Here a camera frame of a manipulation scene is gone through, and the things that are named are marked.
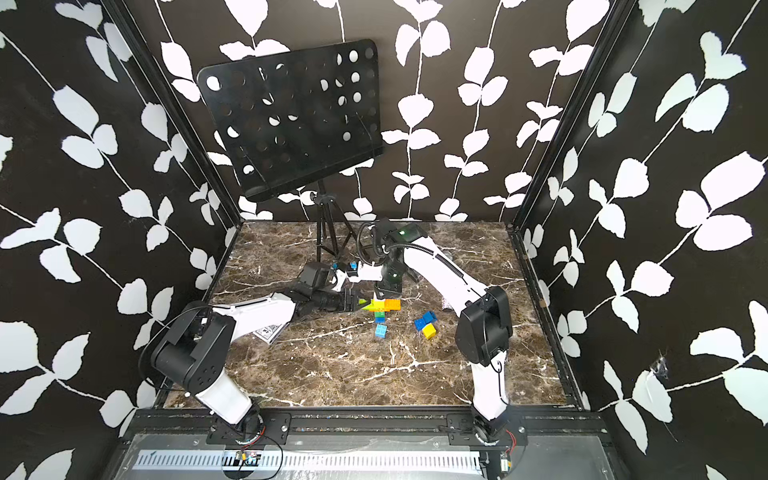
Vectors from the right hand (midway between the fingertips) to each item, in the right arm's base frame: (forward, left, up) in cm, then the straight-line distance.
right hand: (380, 282), depth 84 cm
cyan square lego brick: (-8, 0, -15) cm, 17 cm away
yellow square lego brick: (-8, -15, -15) cm, 23 cm away
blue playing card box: (-10, +33, -13) cm, 37 cm away
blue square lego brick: (-4, +1, -15) cm, 16 cm away
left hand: (-1, +4, -7) cm, 8 cm away
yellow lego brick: (-5, 0, -5) cm, 7 cm away
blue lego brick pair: (-4, -15, -15) cm, 21 cm away
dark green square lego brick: (-3, +1, -14) cm, 14 cm away
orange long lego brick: (-4, -4, -6) cm, 8 cm away
